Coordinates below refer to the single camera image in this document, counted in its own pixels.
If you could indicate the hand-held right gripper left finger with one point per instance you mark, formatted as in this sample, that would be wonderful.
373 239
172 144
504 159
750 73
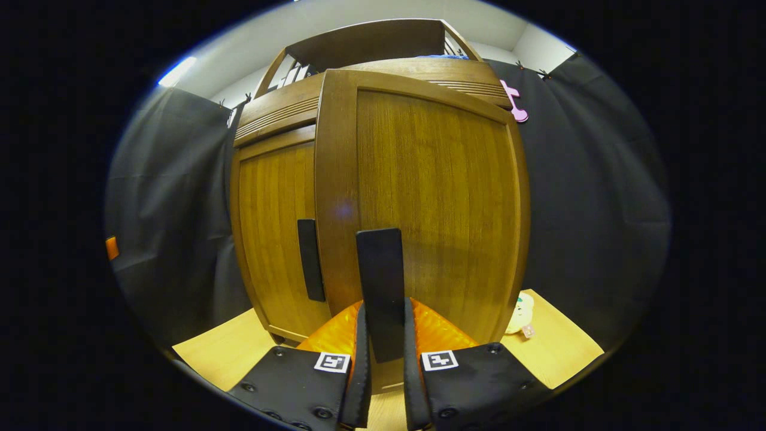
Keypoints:
361 371

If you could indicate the black backdrop cloth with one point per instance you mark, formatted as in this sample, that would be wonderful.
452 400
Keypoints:
586 209

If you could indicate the yellow plush toy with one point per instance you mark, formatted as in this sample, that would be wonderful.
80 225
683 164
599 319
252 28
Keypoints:
520 314

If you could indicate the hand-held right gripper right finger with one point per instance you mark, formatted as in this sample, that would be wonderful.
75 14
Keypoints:
413 383

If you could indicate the wooden cabinet drawer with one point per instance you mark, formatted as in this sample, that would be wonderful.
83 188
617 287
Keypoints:
275 108

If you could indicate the wooden double-door shoe cabinet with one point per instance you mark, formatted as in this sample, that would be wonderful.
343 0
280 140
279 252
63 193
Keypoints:
371 42

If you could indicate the wooden shoe cabinet door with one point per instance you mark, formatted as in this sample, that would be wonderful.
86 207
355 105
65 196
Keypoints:
443 197
269 227

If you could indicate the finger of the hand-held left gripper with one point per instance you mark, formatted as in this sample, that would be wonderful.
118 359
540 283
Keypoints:
112 248

